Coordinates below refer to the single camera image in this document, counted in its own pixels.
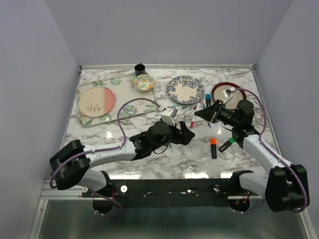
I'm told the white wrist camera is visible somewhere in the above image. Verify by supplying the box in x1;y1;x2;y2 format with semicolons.
222;87;235;106
160;106;177;125

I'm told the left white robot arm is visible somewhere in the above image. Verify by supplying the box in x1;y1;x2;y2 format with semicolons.
49;120;195;197

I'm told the floral yellow bowl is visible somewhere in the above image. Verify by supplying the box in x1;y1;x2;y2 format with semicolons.
133;74;155;92

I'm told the red rimmed brown plate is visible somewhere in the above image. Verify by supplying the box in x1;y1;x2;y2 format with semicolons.
211;82;247;111

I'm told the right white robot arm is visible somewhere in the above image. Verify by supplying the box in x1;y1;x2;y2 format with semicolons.
195;100;310;213

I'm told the blue black highlighter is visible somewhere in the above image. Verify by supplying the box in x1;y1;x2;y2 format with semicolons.
205;94;211;108

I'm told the floral rectangular tray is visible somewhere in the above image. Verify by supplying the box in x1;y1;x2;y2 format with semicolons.
76;73;157;127

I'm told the green capped white marker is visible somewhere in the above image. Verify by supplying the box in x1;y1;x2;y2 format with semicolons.
176;106;188;111

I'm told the black mounting base bar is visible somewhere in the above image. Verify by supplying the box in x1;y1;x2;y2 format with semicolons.
82;178;260;209

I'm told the pink cream round plate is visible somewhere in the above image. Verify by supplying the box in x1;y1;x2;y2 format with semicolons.
78;86;116;118

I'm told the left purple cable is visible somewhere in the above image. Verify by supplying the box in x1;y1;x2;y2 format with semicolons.
49;98;165;219

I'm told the orange black highlighter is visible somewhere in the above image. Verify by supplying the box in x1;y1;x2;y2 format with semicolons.
210;138;217;159

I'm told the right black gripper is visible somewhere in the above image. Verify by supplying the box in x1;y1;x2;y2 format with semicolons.
194;99;240;127

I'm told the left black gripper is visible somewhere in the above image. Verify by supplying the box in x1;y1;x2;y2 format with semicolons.
151;119;195;152

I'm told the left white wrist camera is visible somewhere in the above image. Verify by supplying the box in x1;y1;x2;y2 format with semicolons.
160;106;177;125

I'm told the aluminium frame rail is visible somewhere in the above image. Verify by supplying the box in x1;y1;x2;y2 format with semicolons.
40;180;83;200

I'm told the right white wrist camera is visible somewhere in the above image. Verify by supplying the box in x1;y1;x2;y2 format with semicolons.
222;87;235;106

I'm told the blue floral plate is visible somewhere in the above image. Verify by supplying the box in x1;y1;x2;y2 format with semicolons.
166;75;204;105

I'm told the green black highlighter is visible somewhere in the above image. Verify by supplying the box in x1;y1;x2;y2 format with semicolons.
218;138;235;153

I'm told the black cup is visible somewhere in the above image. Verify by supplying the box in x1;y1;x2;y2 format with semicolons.
134;63;146;77

